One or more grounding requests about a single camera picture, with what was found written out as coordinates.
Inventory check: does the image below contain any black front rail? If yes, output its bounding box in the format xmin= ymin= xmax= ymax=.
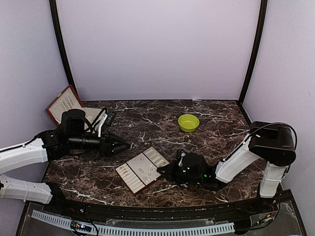
xmin=46 ymin=181 xmax=281 ymax=222

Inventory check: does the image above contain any green plastic bowl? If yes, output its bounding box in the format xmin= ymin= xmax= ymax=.
xmin=178 ymin=114 xmax=200 ymax=133

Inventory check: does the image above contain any white slotted cable duct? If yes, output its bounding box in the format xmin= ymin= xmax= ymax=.
xmin=31 ymin=210 xmax=235 ymax=236

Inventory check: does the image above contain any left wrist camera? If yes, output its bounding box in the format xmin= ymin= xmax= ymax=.
xmin=97 ymin=109 xmax=116 ymax=137

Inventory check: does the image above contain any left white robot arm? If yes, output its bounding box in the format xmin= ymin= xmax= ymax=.
xmin=0 ymin=109 xmax=130 ymax=214

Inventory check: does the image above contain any beige jewelry tray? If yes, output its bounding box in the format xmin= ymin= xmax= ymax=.
xmin=116 ymin=147 xmax=169 ymax=195

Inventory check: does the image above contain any brown wooden jewelry box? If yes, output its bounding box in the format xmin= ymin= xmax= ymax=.
xmin=45 ymin=85 xmax=107 ymax=129

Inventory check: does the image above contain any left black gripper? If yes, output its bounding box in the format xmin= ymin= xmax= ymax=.
xmin=68 ymin=129 xmax=130 ymax=157

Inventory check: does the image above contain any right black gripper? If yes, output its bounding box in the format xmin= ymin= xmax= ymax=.
xmin=157 ymin=159 xmax=203 ymax=186

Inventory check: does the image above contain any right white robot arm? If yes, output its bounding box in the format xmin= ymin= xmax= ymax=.
xmin=157 ymin=121 xmax=298 ymax=213

